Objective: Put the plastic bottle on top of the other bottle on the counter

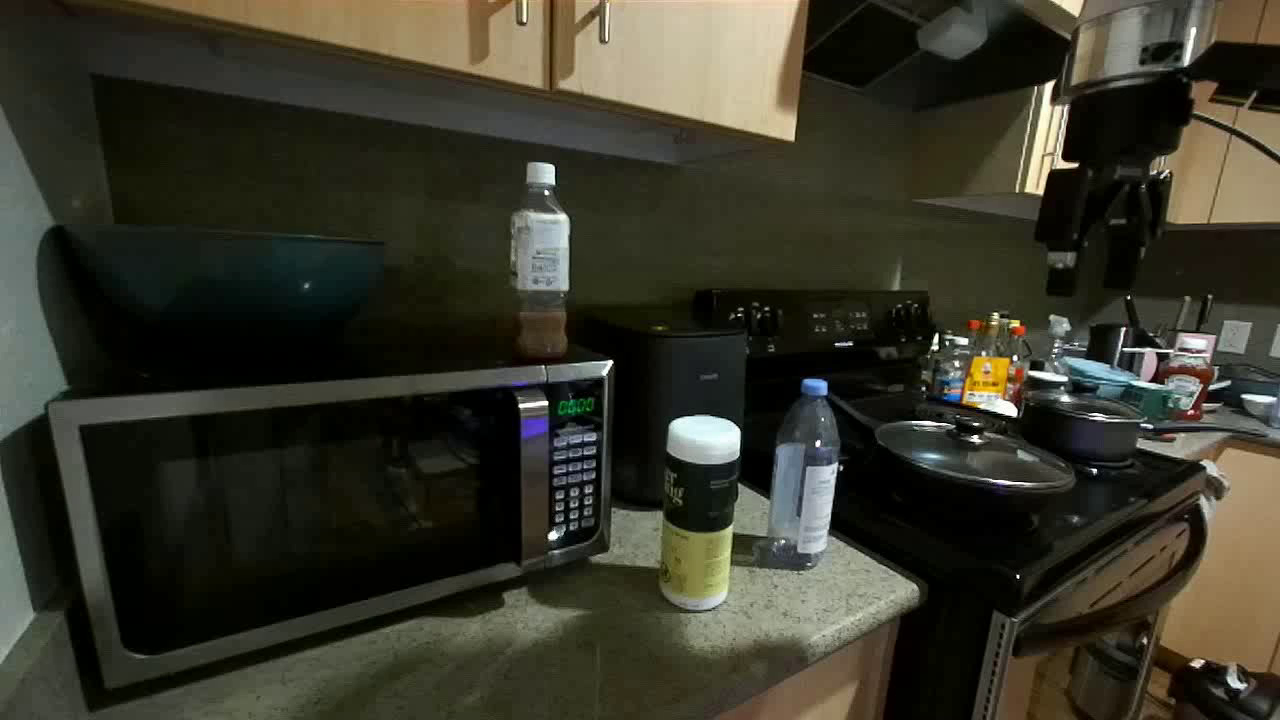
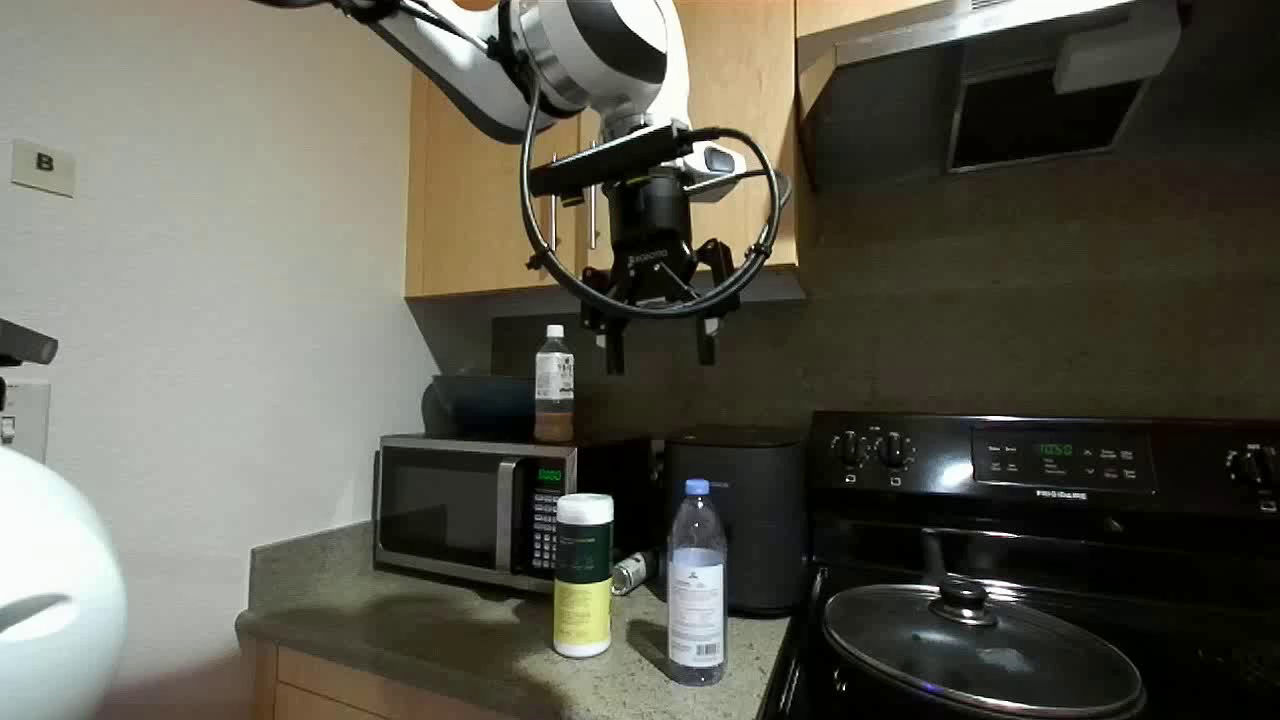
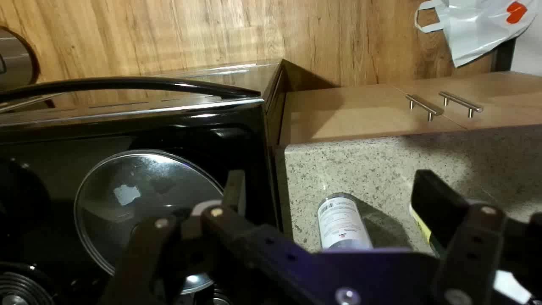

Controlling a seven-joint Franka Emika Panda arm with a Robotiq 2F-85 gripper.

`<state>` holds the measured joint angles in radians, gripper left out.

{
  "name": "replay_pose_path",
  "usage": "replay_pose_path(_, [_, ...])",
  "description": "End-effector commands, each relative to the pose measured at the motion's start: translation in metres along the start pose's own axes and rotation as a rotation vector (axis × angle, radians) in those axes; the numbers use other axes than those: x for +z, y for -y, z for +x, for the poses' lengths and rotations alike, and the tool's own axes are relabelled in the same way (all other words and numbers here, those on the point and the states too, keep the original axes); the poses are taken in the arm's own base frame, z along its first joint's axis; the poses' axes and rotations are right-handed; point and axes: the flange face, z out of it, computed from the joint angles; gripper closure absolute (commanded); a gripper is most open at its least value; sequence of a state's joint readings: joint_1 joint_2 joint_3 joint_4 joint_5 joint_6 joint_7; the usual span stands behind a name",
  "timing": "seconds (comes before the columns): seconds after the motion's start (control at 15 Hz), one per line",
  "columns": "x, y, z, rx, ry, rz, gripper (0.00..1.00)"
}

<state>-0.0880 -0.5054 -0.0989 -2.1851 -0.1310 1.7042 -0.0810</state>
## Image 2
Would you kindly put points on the white lidded supplement bottle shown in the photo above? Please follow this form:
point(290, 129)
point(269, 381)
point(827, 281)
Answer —
point(582, 591)

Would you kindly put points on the stainless steel microwave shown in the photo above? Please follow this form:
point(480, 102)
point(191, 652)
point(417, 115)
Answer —
point(468, 511)

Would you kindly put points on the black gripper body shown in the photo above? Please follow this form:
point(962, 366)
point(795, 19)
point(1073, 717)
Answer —
point(658, 271)

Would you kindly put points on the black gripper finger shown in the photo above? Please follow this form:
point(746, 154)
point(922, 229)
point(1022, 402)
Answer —
point(711, 336)
point(611, 343)

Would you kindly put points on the black electric stove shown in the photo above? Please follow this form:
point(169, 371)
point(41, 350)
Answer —
point(1148, 533)

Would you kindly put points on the brown tea bottle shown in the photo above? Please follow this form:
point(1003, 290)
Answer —
point(553, 388)

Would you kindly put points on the clear plastic water bottle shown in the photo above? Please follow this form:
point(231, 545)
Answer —
point(696, 591)

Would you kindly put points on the steel range hood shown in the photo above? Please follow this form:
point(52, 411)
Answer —
point(962, 87)

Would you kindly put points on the wooden upper cabinet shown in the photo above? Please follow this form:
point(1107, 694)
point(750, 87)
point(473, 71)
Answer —
point(466, 229)

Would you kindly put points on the black pan with glass lid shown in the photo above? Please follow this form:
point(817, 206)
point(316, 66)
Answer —
point(951, 646)

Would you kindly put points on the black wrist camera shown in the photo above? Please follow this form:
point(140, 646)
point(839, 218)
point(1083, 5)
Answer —
point(611, 161)

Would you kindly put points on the white round object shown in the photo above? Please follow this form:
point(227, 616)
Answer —
point(61, 596)

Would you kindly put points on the white wall switch plate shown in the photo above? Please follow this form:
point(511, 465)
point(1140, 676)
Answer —
point(41, 170)

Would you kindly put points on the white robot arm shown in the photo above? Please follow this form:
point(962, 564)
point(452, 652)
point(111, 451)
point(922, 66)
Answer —
point(590, 95)

